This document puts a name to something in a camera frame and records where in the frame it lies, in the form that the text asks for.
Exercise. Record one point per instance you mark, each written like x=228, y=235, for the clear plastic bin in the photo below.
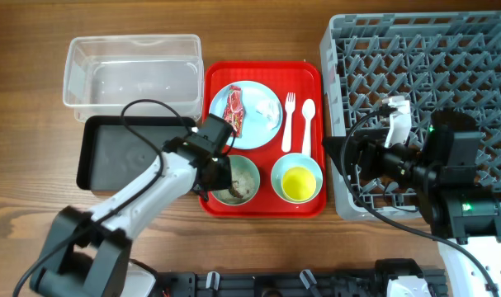
x=141, y=75

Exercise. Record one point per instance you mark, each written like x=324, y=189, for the white plastic fork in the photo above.
x=289, y=109

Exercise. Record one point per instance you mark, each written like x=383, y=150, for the white tissue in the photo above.
x=271, y=110

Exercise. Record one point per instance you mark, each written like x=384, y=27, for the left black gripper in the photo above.
x=224, y=180

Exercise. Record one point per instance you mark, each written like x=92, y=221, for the grey dishwasher rack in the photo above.
x=449, y=60

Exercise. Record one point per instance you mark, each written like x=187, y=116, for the light blue bowl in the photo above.
x=295, y=160

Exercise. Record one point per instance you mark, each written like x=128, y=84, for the green bowl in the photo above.
x=245, y=164

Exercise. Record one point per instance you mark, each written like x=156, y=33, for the light blue plate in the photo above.
x=255, y=132

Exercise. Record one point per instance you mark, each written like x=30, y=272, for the red snack wrapper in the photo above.
x=234, y=110

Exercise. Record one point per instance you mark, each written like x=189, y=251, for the red serving tray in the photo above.
x=304, y=80

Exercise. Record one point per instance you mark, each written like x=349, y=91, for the rice and food scraps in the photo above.
x=243, y=184

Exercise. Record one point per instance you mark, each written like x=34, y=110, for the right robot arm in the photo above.
x=464, y=217

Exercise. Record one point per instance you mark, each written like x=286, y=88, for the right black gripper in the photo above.
x=373, y=147

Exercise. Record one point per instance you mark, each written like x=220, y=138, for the black waste tray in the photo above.
x=111, y=157

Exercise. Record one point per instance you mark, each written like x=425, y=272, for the white plastic spoon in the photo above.
x=308, y=112

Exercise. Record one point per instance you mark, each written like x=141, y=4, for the yellow cup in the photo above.
x=298, y=184

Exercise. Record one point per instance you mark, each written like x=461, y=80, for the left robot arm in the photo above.
x=87, y=253

